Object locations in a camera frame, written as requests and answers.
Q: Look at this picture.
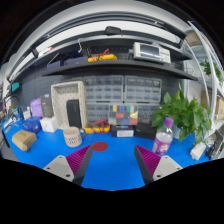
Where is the clear bottle with purple cap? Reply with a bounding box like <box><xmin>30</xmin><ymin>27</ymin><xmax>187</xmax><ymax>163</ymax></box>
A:
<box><xmin>152</xmin><ymin>116</ymin><xmax>175</xmax><ymax>157</ymax></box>

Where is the black box with white label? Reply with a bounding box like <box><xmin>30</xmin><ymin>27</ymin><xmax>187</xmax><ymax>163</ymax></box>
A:
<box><xmin>110</xmin><ymin>124</ymin><xmax>135</xmax><ymax>138</ymax></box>

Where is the green potted plant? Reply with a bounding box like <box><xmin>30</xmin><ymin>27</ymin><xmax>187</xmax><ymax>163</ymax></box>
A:
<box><xmin>151</xmin><ymin>83</ymin><xmax>213</xmax><ymax>144</ymax></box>

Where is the white oscilloscope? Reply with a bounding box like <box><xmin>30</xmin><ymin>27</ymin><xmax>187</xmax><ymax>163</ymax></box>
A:
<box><xmin>132</xmin><ymin>41</ymin><xmax>172</xmax><ymax>64</ymax></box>

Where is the white perforated tray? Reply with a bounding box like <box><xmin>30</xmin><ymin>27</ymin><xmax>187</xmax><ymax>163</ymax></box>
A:
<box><xmin>50</xmin><ymin>80</ymin><xmax>88</xmax><ymax>130</ymax></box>

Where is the brown cardboard box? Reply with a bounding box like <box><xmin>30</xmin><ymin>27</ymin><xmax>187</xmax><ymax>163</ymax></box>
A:
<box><xmin>11</xmin><ymin>129</ymin><xmax>38</xmax><ymax>153</ymax></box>

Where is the yellow multimeter with red leads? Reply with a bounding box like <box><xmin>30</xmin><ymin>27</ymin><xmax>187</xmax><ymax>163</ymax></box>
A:
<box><xmin>83</xmin><ymin>119</ymin><xmax>112</xmax><ymax>134</ymax></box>

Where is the black wall shelf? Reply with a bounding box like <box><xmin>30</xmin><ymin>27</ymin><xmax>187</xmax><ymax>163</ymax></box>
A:
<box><xmin>41</xmin><ymin>59</ymin><xmax>198</xmax><ymax>82</ymax></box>

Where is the grey small-parts drawer cabinet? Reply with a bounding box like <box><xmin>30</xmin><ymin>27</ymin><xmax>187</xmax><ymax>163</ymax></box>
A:
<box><xmin>83</xmin><ymin>75</ymin><xmax>125</xmax><ymax>126</ymax></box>
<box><xmin>123</xmin><ymin>75</ymin><xmax>163</xmax><ymax>124</ymax></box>

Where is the purple bag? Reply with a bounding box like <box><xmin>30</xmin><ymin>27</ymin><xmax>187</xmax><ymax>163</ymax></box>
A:
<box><xmin>29</xmin><ymin>97</ymin><xmax>44</xmax><ymax>118</ymax></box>

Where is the black rectangular case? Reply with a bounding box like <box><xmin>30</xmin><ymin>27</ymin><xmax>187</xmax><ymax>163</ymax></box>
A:
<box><xmin>65</xmin><ymin>99</ymin><xmax>83</xmax><ymax>129</ymax></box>

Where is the black flat box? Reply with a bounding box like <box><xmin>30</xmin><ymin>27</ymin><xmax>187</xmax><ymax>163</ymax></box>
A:
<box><xmin>134</xmin><ymin>122</ymin><xmax>158</xmax><ymax>140</ymax></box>

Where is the flat round red coaster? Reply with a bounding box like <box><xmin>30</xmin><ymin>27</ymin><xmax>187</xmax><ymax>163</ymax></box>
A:
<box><xmin>91</xmin><ymin>141</ymin><xmax>109</xmax><ymax>153</ymax></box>

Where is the green hanging plant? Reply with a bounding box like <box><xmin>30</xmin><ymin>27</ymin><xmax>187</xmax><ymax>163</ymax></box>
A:
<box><xmin>199</xmin><ymin>59</ymin><xmax>223</xmax><ymax>84</ymax></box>

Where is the black lamp head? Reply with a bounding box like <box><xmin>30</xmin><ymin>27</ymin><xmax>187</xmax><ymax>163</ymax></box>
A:
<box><xmin>104</xmin><ymin>25</ymin><xmax>123</xmax><ymax>36</ymax></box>

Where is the yellow meter with red leads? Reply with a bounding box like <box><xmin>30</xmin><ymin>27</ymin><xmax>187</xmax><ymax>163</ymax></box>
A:
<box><xmin>87</xmin><ymin>48</ymin><xmax>118</xmax><ymax>63</ymax></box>

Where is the small white carton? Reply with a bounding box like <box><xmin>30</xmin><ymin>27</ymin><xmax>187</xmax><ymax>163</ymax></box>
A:
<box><xmin>22</xmin><ymin>108</ymin><xmax>32</xmax><ymax>121</ymax></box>

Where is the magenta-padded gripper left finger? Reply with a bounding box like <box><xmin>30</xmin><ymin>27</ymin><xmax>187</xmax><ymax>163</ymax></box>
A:
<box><xmin>43</xmin><ymin>144</ymin><xmax>94</xmax><ymax>187</ymax></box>

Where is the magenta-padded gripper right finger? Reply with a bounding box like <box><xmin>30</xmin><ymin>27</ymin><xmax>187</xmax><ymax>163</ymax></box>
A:
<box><xmin>134</xmin><ymin>144</ymin><xmax>184</xmax><ymax>186</ymax></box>

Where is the dark blue long box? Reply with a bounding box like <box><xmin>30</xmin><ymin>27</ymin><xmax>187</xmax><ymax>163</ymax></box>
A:
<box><xmin>64</xmin><ymin>55</ymin><xmax>89</xmax><ymax>66</ymax></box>

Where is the teal small device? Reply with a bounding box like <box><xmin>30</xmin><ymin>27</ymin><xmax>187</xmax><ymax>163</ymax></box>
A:
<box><xmin>10</xmin><ymin>81</ymin><xmax>21</xmax><ymax>93</ymax></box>

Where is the dark blue open box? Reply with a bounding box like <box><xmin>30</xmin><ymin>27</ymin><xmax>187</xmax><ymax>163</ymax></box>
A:
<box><xmin>46</xmin><ymin>53</ymin><xmax>66</xmax><ymax>70</ymax></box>

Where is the beige patterned cup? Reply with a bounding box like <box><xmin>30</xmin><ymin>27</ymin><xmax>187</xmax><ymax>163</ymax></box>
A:
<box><xmin>62</xmin><ymin>126</ymin><xmax>83</xmax><ymax>148</ymax></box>

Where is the dark grey flat box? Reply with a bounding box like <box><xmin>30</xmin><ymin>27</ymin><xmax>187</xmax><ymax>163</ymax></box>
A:
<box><xmin>40</xmin><ymin>95</ymin><xmax>55</xmax><ymax>118</ymax></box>

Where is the clear organizer with coloured parts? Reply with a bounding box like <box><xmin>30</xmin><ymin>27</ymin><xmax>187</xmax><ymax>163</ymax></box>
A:
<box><xmin>108</xmin><ymin>103</ymin><xmax>139</xmax><ymax>127</ymax></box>

